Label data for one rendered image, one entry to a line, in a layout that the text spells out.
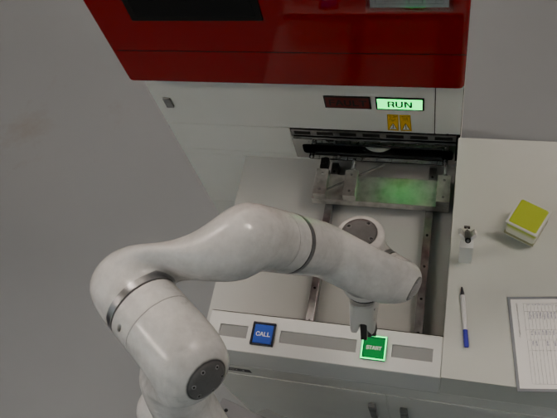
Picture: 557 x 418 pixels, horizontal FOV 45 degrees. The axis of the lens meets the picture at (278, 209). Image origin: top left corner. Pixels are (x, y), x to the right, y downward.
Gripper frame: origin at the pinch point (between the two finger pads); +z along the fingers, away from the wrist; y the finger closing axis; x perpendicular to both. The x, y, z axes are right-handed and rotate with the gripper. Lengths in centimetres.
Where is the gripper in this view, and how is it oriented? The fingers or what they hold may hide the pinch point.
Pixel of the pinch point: (368, 327)
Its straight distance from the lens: 140.4
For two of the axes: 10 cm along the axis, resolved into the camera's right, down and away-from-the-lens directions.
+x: 9.6, 0.7, -2.5
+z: 1.5, 6.4, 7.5
